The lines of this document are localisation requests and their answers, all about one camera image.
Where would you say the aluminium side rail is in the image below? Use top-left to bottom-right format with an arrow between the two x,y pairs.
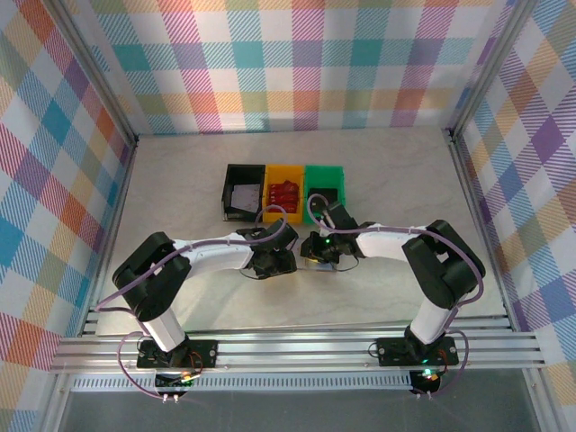
78,137 -> 140,338
443,128 -> 518,334

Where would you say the black plastic bin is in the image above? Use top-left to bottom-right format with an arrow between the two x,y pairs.
220,164 -> 266,222

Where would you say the white card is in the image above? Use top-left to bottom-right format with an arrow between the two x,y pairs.
229,183 -> 262,212

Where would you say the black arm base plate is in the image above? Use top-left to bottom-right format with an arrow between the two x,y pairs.
375,337 -> 460,368
136,339 -> 220,371

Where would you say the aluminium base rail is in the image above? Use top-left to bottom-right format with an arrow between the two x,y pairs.
48,319 -> 548,375

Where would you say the black controller board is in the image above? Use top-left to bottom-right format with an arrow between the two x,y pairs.
409,367 -> 443,393
154,369 -> 198,392

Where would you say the green plastic bin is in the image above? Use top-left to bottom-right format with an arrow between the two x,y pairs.
301,165 -> 347,225

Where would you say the black card holder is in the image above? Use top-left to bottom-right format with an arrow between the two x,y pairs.
310,186 -> 339,208

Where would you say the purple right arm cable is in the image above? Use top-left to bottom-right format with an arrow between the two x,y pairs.
305,193 -> 486,401

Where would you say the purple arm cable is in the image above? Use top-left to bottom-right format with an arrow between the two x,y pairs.
94,204 -> 289,401
305,193 -> 486,401

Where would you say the slotted grey cable duct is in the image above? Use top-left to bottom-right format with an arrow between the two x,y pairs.
70,375 -> 414,393

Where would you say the aluminium frame post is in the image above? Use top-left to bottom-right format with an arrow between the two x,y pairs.
447,0 -> 541,140
52,0 -> 140,146

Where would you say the yellow plastic bin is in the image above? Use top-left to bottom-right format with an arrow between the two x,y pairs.
263,165 -> 307,225

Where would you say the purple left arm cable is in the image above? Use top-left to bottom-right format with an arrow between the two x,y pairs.
94,204 -> 289,401

